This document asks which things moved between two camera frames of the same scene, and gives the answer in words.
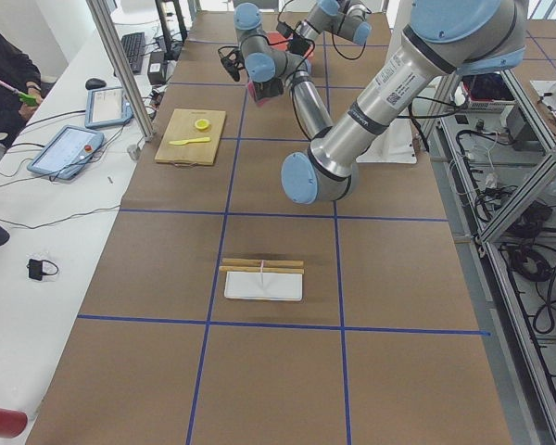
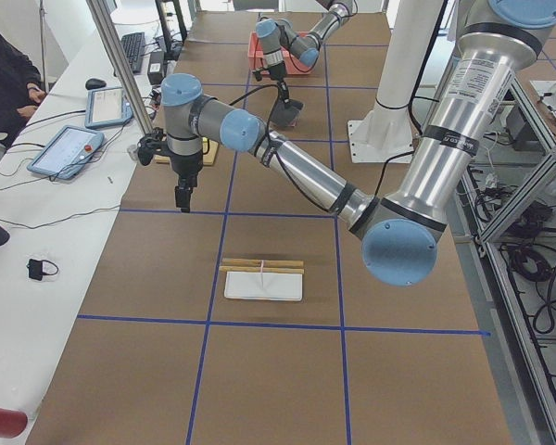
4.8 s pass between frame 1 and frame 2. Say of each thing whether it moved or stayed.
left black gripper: moved
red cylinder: stayed
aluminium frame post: stayed
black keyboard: stayed
